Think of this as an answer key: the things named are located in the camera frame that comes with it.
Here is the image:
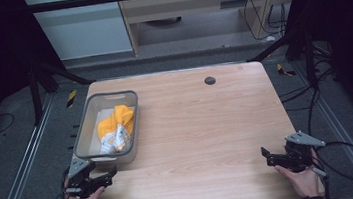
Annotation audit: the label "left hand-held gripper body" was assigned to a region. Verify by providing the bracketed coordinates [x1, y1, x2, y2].
[61, 153, 108, 199]

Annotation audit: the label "light wooden desk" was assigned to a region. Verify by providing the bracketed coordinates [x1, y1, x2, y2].
[114, 0, 309, 59]

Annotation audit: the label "thin black floor cable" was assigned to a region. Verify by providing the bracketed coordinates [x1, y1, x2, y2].
[0, 112, 17, 137]

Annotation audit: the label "person's right hand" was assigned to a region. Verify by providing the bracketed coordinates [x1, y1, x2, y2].
[272, 148, 324, 199]

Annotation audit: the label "white cabinet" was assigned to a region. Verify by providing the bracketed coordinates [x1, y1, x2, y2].
[22, 0, 135, 66]

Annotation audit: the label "orange cloth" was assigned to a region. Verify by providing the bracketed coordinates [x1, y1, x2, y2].
[93, 102, 140, 156]

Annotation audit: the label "black metal stand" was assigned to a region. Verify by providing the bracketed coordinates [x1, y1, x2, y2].
[24, 50, 101, 128]
[242, 25, 320, 99]

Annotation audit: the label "black floor cables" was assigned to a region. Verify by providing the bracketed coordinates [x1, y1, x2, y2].
[273, 40, 347, 140]

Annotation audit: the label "black and yellow tape strip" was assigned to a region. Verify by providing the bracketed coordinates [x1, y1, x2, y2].
[64, 89, 80, 109]
[275, 61, 298, 79]

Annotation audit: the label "black hanging desk cables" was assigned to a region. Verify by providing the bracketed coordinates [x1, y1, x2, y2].
[241, 0, 290, 43]

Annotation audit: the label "grey plastic basket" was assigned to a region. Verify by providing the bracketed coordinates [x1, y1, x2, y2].
[66, 88, 146, 170]

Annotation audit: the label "metal floor rail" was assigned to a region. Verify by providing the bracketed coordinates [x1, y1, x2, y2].
[292, 54, 353, 199]
[0, 92, 67, 199]

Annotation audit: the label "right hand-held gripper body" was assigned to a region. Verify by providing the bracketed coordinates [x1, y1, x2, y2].
[281, 128, 329, 175]

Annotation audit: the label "black round cable grommet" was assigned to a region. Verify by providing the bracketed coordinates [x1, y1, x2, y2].
[203, 75, 217, 87]

